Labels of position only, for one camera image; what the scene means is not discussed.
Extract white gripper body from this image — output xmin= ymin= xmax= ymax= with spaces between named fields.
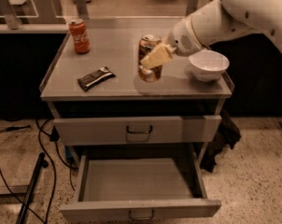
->
xmin=165 ymin=16 xmax=203 ymax=57

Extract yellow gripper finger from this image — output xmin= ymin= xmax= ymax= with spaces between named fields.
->
xmin=140 ymin=42 xmax=176 ymax=69

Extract orange soda can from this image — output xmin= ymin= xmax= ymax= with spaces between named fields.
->
xmin=138 ymin=35 xmax=162 ymax=82

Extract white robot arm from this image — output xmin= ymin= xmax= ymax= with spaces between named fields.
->
xmin=141 ymin=0 xmax=282 ymax=69

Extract grey metal drawer cabinet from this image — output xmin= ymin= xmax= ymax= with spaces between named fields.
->
xmin=41 ymin=17 xmax=232 ymax=160

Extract closed grey upper drawer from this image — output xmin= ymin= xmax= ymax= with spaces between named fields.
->
xmin=54 ymin=115 xmax=221 ymax=147

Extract red cola can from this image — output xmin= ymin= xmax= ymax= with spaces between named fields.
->
xmin=68 ymin=19 xmax=90 ymax=54

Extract open grey middle drawer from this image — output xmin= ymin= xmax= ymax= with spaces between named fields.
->
xmin=61 ymin=150 xmax=221 ymax=223

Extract white ceramic bowl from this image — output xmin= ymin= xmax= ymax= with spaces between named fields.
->
xmin=189 ymin=49 xmax=230 ymax=82

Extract dark wrapped snack bar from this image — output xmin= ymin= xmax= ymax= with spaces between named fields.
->
xmin=78 ymin=66 xmax=116 ymax=91

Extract dark cloth behind cabinet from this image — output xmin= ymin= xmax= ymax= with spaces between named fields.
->
xmin=200 ymin=110 xmax=241 ymax=173

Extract grey desk background left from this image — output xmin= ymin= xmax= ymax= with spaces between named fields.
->
xmin=0 ymin=0 xmax=65 ymax=24

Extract black pole on floor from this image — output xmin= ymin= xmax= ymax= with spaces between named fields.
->
xmin=16 ymin=152 xmax=45 ymax=224

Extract black floor cable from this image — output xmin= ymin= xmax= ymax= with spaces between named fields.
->
xmin=0 ymin=119 xmax=78 ymax=224

